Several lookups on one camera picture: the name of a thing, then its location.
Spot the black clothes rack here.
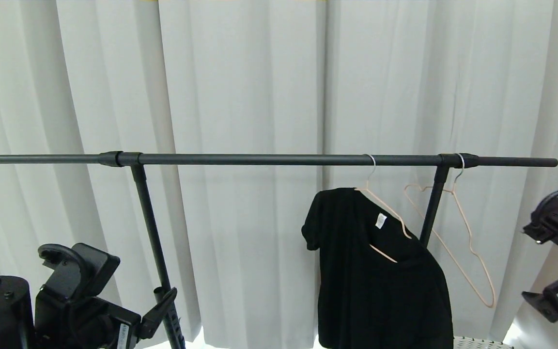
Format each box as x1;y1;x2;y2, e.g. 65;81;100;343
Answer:
0;151;558;349

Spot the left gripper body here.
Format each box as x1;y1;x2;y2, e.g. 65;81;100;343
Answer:
34;290;142;349

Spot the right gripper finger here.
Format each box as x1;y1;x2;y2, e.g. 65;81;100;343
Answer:
522;290;558;323

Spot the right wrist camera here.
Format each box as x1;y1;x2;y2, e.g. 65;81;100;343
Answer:
522;193;558;249

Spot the pink clothes hanger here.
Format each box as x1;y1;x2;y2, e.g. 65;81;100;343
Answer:
403;153;496;309
355;154;413;264

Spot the white curtain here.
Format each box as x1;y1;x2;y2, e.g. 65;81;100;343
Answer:
0;0;558;349

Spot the white laundry basket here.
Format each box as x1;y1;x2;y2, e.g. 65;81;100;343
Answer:
453;336;513;349

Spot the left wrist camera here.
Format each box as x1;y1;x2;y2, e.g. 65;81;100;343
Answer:
38;243;121;304

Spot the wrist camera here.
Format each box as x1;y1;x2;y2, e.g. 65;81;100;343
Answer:
38;243;121;304
522;193;558;249

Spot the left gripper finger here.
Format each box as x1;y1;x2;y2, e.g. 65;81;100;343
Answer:
138;286;178;340

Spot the black t-shirt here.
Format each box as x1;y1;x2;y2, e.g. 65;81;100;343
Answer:
301;187;454;349

